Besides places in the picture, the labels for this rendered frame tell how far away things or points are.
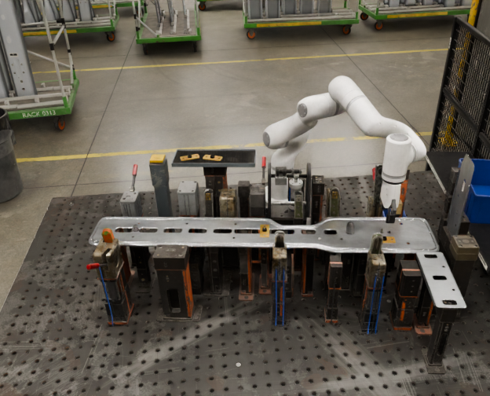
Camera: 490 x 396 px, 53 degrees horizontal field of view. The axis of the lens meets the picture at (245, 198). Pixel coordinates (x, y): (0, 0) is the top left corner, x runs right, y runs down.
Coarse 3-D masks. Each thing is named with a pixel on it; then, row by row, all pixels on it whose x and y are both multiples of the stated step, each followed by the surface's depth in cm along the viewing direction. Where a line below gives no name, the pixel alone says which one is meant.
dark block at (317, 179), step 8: (312, 176) 211; (320, 176) 210; (312, 184) 211; (320, 184) 205; (320, 192) 208; (312, 200) 216; (320, 200) 210; (312, 208) 216; (320, 208) 212; (312, 216) 216; (320, 216) 215; (312, 224) 217
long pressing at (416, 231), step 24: (96, 240) 196; (120, 240) 195; (144, 240) 195; (168, 240) 194; (192, 240) 194; (216, 240) 194; (240, 240) 193; (264, 240) 193; (288, 240) 192; (312, 240) 192; (336, 240) 191; (360, 240) 191; (408, 240) 190; (432, 240) 189
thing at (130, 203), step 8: (128, 192) 215; (136, 192) 215; (120, 200) 210; (128, 200) 209; (136, 200) 211; (128, 208) 211; (136, 208) 211; (128, 216) 213; (136, 216) 213; (128, 232) 219
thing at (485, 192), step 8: (472, 160) 211; (480, 160) 210; (488, 160) 210; (480, 168) 212; (488, 168) 212; (480, 176) 214; (488, 176) 213; (464, 184) 202; (472, 184) 217; (480, 184) 216; (488, 184) 215; (472, 192) 191; (480, 192) 211; (488, 192) 211; (472, 200) 191; (480, 200) 188; (488, 200) 187; (472, 208) 190; (480, 208) 189; (488, 208) 189; (472, 216) 192; (480, 216) 191; (488, 216) 191
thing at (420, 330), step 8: (424, 280) 181; (424, 288) 182; (424, 296) 183; (424, 304) 185; (432, 304) 184; (416, 312) 192; (424, 312) 187; (416, 320) 193; (424, 320) 189; (416, 328) 191; (424, 328) 191
